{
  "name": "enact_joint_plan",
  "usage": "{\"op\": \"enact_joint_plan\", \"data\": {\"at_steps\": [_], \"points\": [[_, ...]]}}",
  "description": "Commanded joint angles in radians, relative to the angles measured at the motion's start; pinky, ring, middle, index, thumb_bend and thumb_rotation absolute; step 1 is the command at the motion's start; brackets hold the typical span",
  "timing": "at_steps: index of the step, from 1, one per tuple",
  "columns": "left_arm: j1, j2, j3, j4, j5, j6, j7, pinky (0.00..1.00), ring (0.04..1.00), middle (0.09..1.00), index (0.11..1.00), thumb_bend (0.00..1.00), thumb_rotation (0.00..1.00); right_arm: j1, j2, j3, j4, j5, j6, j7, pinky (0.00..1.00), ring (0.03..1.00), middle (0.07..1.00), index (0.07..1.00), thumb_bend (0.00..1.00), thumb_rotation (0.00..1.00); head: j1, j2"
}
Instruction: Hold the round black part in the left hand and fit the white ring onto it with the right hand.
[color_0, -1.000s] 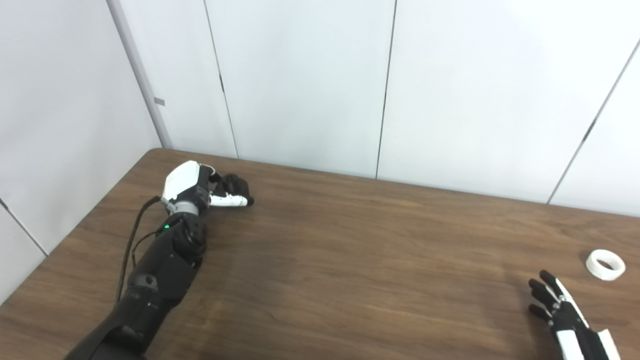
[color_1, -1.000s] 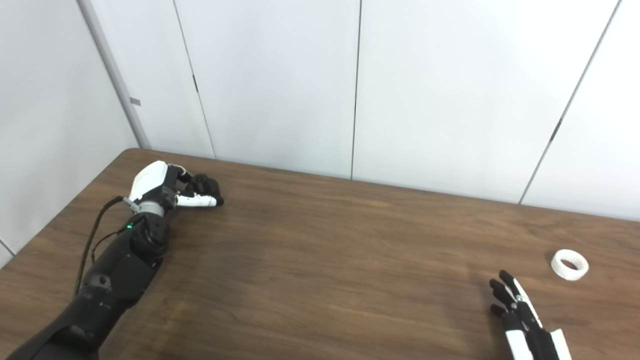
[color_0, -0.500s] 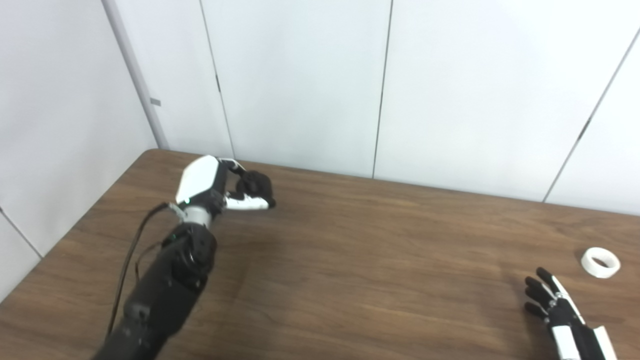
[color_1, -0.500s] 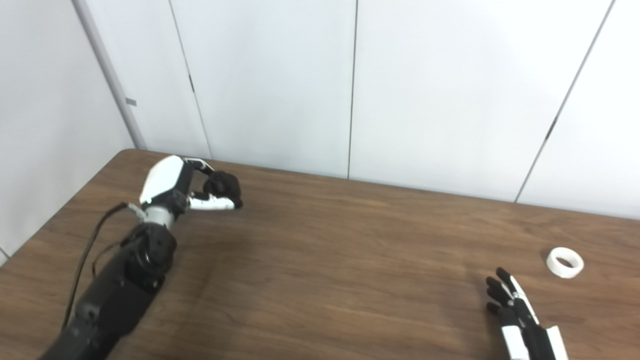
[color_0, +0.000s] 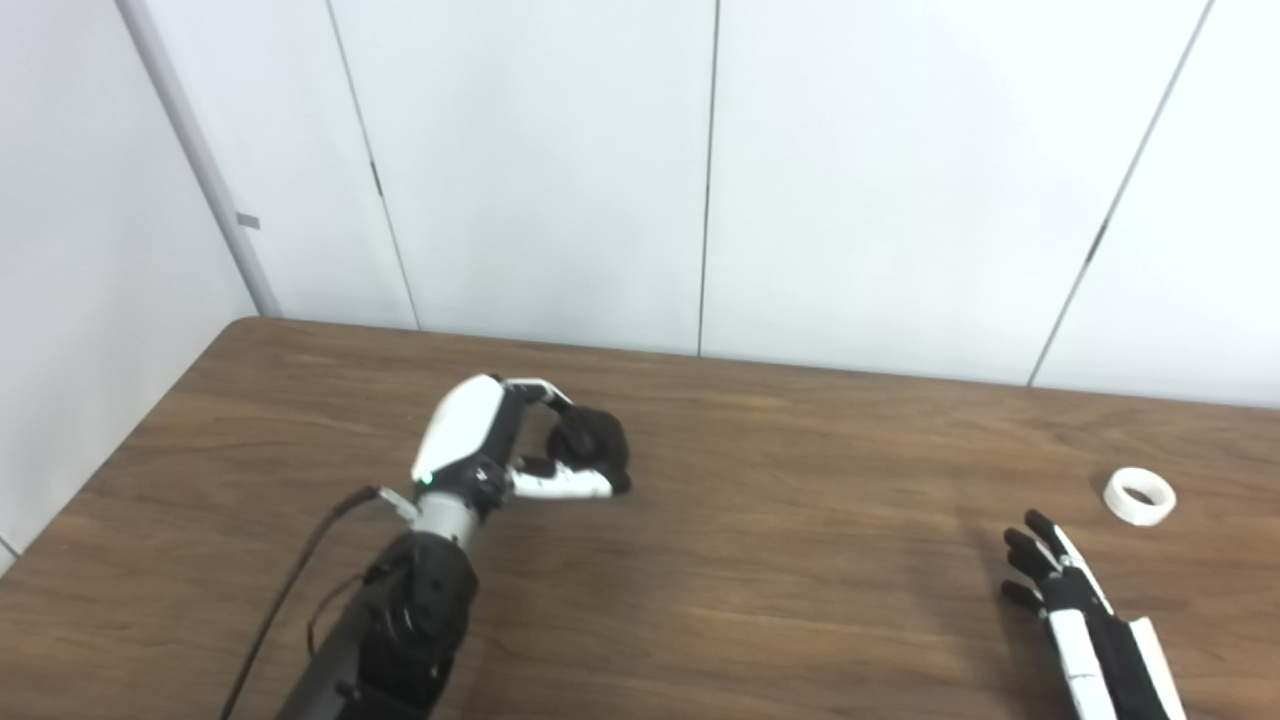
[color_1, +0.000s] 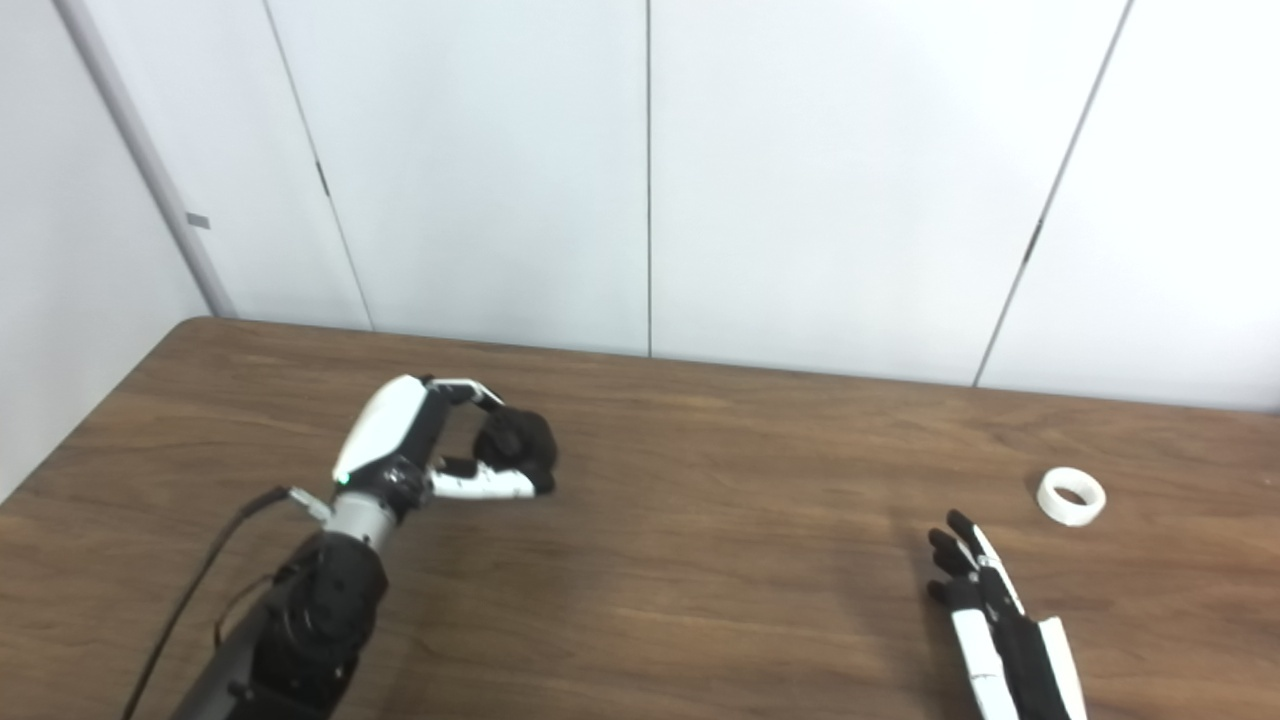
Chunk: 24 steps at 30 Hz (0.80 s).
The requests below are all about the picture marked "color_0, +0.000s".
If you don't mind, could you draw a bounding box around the white and black left hand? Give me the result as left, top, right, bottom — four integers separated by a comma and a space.
411, 374, 633, 517

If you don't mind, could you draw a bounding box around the white and black right hand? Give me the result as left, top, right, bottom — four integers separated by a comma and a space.
1001, 509, 1187, 720

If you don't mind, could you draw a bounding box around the round black part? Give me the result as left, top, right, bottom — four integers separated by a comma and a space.
548, 405, 633, 493

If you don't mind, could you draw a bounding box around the white ring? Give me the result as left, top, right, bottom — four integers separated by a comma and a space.
1103, 467, 1178, 528

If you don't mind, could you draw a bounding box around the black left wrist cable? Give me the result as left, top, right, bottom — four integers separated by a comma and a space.
220, 486, 417, 720

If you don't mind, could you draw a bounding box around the grey wall corner post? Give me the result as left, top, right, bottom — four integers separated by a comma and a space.
115, 0, 284, 320

